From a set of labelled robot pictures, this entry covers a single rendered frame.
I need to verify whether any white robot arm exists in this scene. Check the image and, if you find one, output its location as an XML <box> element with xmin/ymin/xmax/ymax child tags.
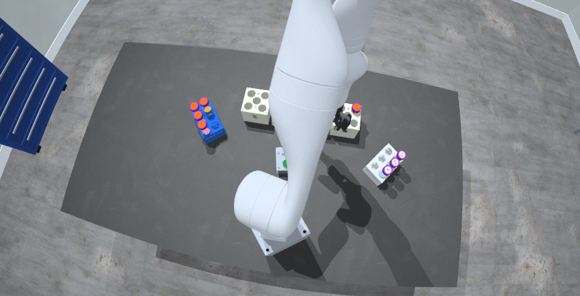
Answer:
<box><xmin>234</xmin><ymin>0</ymin><xmax>379</xmax><ymax>242</ymax></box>

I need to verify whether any white tube rack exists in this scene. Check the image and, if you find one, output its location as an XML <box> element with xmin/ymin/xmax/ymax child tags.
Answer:
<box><xmin>363</xmin><ymin>144</ymin><xmax>397</xmax><ymax>186</ymax></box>

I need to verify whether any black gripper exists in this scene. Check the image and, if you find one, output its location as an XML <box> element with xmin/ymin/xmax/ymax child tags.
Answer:
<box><xmin>333</xmin><ymin>105</ymin><xmax>352</xmax><ymax>131</ymax></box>

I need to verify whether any blue tube rack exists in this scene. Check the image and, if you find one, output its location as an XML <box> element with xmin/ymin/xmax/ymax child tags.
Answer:
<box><xmin>199</xmin><ymin>101</ymin><xmax>226</xmax><ymax>144</ymax></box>

